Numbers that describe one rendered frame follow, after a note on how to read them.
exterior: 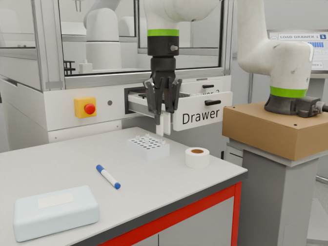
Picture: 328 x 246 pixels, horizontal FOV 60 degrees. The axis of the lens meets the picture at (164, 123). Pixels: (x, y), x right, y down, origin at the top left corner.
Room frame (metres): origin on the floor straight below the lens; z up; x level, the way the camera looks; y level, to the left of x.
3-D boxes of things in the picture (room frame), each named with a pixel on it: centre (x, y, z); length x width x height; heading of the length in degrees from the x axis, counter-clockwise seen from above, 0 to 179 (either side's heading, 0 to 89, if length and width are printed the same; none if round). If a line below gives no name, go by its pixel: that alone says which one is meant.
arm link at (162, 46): (0.85, 0.00, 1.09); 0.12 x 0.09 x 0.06; 36
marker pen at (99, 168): (0.68, 0.15, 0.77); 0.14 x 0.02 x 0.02; 32
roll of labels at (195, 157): (0.78, -0.10, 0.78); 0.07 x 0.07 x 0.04
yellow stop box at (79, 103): (1.06, 0.30, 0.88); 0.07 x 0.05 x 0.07; 128
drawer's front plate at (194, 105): (1.02, -0.15, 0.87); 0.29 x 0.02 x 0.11; 128
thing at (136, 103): (1.19, -0.02, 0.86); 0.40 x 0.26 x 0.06; 38
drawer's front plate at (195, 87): (1.47, -0.20, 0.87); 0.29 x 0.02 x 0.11; 128
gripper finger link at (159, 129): (0.84, 0.01, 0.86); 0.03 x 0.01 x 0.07; 36
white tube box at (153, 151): (0.88, 0.05, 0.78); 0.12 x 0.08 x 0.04; 36
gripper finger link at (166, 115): (0.86, -0.01, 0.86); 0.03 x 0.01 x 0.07; 36
